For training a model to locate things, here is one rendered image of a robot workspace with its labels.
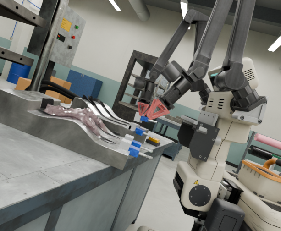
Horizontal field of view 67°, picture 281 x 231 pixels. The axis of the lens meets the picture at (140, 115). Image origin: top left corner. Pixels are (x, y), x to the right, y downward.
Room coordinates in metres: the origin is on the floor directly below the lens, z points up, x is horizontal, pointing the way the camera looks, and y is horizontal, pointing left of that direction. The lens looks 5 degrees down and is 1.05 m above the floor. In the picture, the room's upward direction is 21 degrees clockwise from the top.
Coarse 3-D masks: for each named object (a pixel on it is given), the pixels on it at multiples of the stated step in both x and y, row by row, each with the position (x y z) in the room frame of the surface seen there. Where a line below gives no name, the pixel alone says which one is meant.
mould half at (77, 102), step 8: (64, 104) 1.21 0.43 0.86; (72, 104) 1.12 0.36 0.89; (80, 104) 1.11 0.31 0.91; (88, 104) 1.11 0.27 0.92; (96, 104) 1.20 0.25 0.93; (104, 104) 1.31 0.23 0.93; (96, 112) 1.11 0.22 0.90; (104, 112) 1.20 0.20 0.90; (112, 112) 1.31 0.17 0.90; (104, 120) 1.06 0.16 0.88; (112, 128) 1.04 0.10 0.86; (120, 128) 1.03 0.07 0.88; (144, 128) 1.24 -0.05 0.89; (136, 136) 1.08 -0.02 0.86; (144, 136) 1.21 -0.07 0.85
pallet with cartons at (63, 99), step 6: (24, 78) 5.53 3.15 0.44; (54, 78) 5.56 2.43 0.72; (18, 84) 5.41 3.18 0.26; (24, 84) 5.39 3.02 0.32; (60, 84) 5.53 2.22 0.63; (66, 84) 5.65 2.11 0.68; (48, 90) 5.30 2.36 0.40; (54, 96) 5.28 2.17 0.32; (60, 96) 5.34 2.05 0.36; (66, 102) 5.77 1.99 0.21
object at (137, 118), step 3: (135, 114) 1.25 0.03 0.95; (138, 114) 1.24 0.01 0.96; (135, 117) 1.24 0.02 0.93; (138, 117) 1.24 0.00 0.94; (141, 117) 1.24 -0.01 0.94; (144, 117) 1.23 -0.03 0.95; (147, 117) 1.23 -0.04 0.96; (135, 120) 1.24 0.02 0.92; (138, 120) 1.23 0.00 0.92; (141, 120) 1.23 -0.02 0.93; (144, 120) 1.23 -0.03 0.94; (147, 120) 1.23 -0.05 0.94; (150, 120) 1.23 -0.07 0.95
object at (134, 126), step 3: (132, 123) 1.06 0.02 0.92; (135, 123) 1.10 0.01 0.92; (132, 126) 1.05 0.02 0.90; (135, 126) 1.05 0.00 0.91; (138, 126) 1.08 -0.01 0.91; (135, 129) 1.05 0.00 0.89; (138, 129) 1.05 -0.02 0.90; (141, 129) 1.06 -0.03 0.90; (138, 132) 1.04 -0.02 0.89; (141, 132) 1.04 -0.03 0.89; (144, 132) 1.05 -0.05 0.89; (141, 135) 1.04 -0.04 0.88; (147, 135) 1.05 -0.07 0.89; (150, 135) 1.04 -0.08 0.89
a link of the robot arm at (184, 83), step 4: (180, 76) 0.85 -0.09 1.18; (184, 76) 0.84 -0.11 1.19; (180, 80) 0.82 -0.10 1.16; (184, 80) 0.81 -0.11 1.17; (188, 80) 0.84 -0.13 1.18; (176, 84) 0.82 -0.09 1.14; (180, 84) 0.81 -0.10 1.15; (184, 84) 0.81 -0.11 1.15; (188, 84) 0.81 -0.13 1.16; (176, 88) 0.82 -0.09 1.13; (180, 88) 0.81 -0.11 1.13; (184, 88) 0.81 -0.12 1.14; (188, 88) 0.82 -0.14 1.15; (180, 92) 0.81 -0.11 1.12; (184, 92) 0.82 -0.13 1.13
